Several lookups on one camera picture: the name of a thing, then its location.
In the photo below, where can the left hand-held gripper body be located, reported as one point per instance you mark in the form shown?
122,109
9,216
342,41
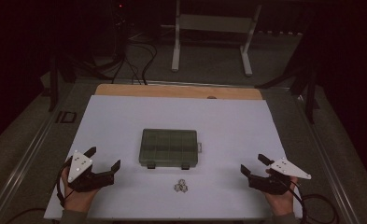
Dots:
78,165

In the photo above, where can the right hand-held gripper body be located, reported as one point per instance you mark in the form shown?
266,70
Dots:
274,184

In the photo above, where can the green plastic compartment box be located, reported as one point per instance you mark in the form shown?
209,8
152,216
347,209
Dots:
168,147

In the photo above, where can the small metal hex nut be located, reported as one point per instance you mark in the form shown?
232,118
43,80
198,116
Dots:
177,187
185,188
181,181

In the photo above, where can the person's right hand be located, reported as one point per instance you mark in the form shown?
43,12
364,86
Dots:
280,203

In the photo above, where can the person's left hand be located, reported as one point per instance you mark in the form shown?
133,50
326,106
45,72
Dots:
77,200

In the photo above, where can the white board sheet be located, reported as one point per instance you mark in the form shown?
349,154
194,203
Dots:
125,124

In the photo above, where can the black tripod stand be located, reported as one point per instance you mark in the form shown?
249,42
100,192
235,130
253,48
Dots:
53,88
310,99

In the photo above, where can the wooden table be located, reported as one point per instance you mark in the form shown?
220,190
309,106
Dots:
178,91

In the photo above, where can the metal floor rail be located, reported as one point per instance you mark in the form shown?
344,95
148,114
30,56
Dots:
327,161
22,161

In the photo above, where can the white metal stand frame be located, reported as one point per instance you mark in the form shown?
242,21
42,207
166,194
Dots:
215,23

